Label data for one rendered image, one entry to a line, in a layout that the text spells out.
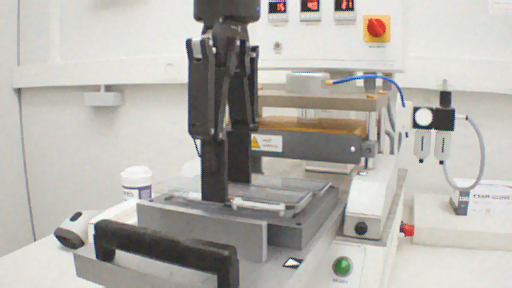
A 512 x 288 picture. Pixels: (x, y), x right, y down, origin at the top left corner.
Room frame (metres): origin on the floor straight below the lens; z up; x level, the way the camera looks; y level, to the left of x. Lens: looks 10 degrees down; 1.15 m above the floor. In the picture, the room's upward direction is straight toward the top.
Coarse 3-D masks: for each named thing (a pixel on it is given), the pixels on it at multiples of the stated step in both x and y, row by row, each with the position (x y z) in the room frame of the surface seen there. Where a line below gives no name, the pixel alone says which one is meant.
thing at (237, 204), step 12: (156, 192) 0.47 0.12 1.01; (168, 192) 0.46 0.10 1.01; (180, 192) 0.46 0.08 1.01; (192, 192) 0.45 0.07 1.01; (192, 204) 0.46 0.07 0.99; (204, 204) 0.46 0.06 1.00; (216, 204) 0.45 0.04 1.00; (228, 204) 0.44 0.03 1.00; (240, 204) 0.43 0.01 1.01; (252, 204) 0.42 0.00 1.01; (264, 204) 0.42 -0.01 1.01; (276, 204) 0.41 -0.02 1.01; (288, 204) 0.41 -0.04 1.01; (300, 204) 0.41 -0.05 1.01; (276, 216) 0.42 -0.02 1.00; (288, 216) 0.42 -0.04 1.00
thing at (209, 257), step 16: (96, 224) 0.36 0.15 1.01; (112, 224) 0.35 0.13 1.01; (128, 224) 0.36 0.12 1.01; (96, 240) 0.36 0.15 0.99; (112, 240) 0.35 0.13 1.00; (128, 240) 0.34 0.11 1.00; (144, 240) 0.33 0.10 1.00; (160, 240) 0.33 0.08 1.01; (176, 240) 0.32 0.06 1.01; (192, 240) 0.32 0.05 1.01; (96, 256) 0.36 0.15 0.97; (112, 256) 0.37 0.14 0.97; (144, 256) 0.33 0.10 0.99; (160, 256) 0.32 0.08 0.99; (176, 256) 0.32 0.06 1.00; (192, 256) 0.31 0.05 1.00; (208, 256) 0.31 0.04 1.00; (224, 256) 0.30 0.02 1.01; (208, 272) 0.31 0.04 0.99; (224, 272) 0.30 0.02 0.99
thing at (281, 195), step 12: (168, 180) 0.50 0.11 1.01; (180, 180) 0.50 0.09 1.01; (192, 180) 0.50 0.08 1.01; (228, 192) 0.45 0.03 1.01; (240, 192) 0.45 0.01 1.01; (252, 192) 0.45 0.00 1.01; (264, 192) 0.45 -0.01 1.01; (276, 192) 0.45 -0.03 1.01; (288, 192) 0.45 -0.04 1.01; (300, 192) 0.45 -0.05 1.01
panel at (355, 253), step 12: (336, 252) 0.51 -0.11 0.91; (348, 252) 0.51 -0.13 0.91; (360, 252) 0.50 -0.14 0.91; (324, 264) 0.51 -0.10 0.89; (360, 264) 0.49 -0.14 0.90; (312, 276) 0.51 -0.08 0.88; (324, 276) 0.50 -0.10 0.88; (336, 276) 0.50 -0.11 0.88; (348, 276) 0.49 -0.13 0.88; (360, 276) 0.49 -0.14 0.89
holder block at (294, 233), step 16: (336, 192) 0.53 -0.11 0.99; (192, 208) 0.45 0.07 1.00; (208, 208) 0.45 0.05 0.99; (304, 208) 0.45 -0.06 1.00; (320, 208) 0.45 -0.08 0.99; (272, 224) 0.40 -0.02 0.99; (288, 224) 0.40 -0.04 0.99; (304, 224) 0.40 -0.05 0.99; (320, 224) 0.46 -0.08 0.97; (272, 240) 0.40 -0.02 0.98; (288, 240) 0.40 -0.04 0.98; (304, 240) 0.40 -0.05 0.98
